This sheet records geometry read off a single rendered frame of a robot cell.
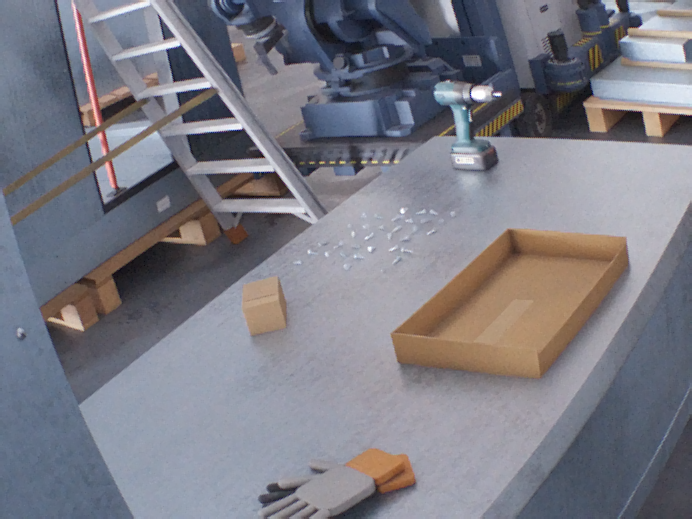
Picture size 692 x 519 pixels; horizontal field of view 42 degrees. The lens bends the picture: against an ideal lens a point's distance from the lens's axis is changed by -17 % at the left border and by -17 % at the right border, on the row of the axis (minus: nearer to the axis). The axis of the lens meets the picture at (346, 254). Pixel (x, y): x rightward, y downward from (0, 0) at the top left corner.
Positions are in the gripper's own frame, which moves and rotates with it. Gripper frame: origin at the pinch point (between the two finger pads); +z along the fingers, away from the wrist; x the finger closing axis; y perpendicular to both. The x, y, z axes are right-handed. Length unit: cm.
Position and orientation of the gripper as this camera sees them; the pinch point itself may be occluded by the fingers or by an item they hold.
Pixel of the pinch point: (280, 59)
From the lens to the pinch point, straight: 392.5
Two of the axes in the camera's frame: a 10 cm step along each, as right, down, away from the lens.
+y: -8.0, -0.4, 6.0
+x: -4.2, 7.5, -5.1
